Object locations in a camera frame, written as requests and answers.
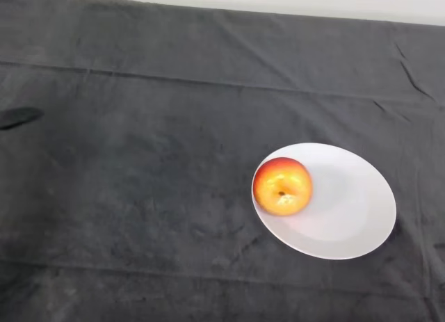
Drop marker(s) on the white round plate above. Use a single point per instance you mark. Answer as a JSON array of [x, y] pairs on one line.
[[340, 210]]

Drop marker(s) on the black cloth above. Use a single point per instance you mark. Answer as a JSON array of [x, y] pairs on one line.
[[156, 162]]

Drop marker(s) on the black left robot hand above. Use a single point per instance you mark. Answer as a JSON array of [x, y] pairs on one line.
[[17, 116]]

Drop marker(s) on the red yellow apple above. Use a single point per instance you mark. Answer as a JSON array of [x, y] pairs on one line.
[[283, 186]]

